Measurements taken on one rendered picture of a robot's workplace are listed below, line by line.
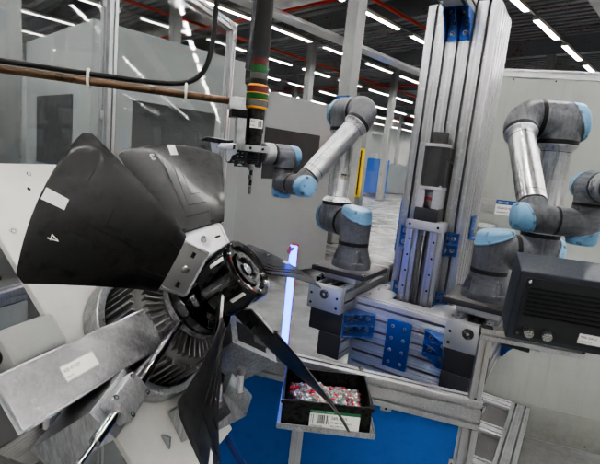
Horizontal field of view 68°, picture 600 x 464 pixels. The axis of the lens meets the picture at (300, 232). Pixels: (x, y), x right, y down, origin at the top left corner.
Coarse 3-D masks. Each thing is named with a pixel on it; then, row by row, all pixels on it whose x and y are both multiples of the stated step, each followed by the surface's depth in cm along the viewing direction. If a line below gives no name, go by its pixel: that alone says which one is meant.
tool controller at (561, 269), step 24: (528, 264) 106; (552, 264) 106; (576, 264) 107; (528, 288) 104; (552, 288) 103; (576, 288) 101; (504, 312) 116; (528, 312) 107; (552, 312) 105; (576, 312) 103; (528, 336) 107; (552, 336) 107; (576, 336) 105
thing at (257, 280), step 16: (208, 256) 82; (224, 256) 78; (240, 256) 82; (256, 256) 87; (208, 272) 78; (224, 272) 77; (240, 272) 79; (256, 272) 84; (192, 288) 81; (208, 288) 78; (224, 288) 77; (240, 288) 77; (256, 288) 82; (176, 304) 79; (192, 304) 80; (208, 304) 79; (224, 304) 79; (240, 304) 79; (192, 320) 79; (224, 320) 86
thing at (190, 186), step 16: (128, 160) 91; (144, 160) 93; (160, 160) 94; (176, 160) 96; (192, 160) 98; (208, 160) 100; (144, 176) 91; (160, 176) 92; (176, 176) 93; (192, 176) 94; (208, 176) 96; (160, 192) 90; (176, 192) 91; (192, 192) 91; (208, 192) 93; (224, 192) 95; (176, 208) 89; (192, 208) 90; (208, 208) 90; (224, 208) 92; (192, 224) 88; (208, 224) 88
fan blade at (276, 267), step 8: (256, 248) 117; (264, 256) 113; (272, 256) 116; (264, 264) 102; (272, 264) 104; (280, 264) 108; (288, 264) 114; (272, 272) 97; (280, 272) 100; (288, 272) 104; (296, 272) 109; (304, 280) 105; (312, 280) 112
